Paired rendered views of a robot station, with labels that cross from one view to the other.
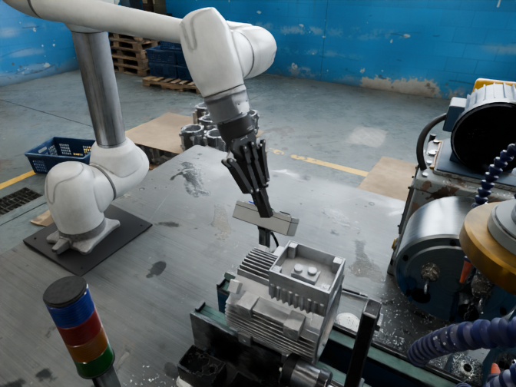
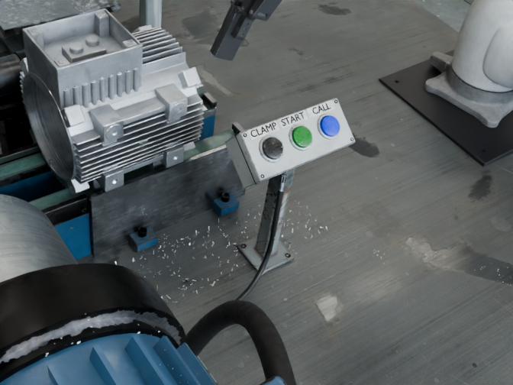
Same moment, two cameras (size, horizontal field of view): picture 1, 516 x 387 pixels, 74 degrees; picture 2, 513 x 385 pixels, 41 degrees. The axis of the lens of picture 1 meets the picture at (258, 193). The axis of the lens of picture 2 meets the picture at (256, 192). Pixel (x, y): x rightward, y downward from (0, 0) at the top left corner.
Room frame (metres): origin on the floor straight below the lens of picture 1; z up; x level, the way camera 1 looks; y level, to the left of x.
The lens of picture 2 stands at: (0.95, -0.73, 1.66)
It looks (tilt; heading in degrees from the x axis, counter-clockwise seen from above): 44 degrees down; 107
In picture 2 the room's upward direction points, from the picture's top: 10 degrees clockwise
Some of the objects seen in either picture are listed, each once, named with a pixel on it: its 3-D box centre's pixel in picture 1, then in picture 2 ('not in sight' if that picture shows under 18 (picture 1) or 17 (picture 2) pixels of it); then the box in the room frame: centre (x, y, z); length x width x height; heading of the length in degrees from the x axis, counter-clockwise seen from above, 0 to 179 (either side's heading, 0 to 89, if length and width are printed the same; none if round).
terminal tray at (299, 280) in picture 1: (306, 277); (84, 59); (0.49, -0.10, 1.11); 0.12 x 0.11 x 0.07; 62
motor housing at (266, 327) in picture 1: (286, 302); (111, 107); (0.50, -0.06, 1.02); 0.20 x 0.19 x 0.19; 62
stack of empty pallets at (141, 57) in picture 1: (134, 44); not in sight; (7.21, 2.40, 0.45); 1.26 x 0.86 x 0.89; 59
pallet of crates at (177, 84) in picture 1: (183, 60); not in sight; (6.07, 1.26, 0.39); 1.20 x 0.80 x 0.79; 67
